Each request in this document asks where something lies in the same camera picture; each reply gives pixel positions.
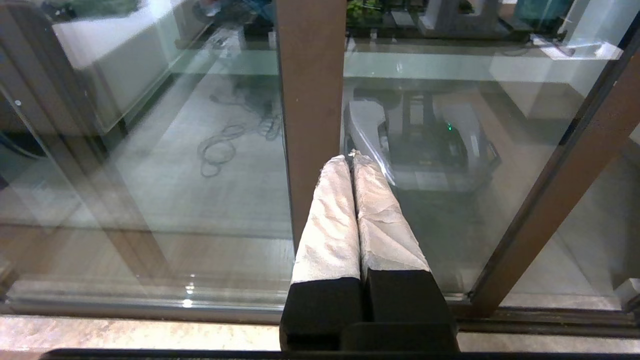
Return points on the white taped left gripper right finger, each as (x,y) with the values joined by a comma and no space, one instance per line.
(387,235)

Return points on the brown framed sliding glass door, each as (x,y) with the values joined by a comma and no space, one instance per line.
(555,185)

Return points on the grey metal rail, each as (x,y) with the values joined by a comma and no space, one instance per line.
(550,325)

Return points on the beige sofa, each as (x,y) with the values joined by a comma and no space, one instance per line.
(120,55)

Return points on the brown framed fixed glass panel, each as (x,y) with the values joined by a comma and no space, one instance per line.
(312,100)

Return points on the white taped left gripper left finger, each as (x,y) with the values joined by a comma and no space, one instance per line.
(327,240)

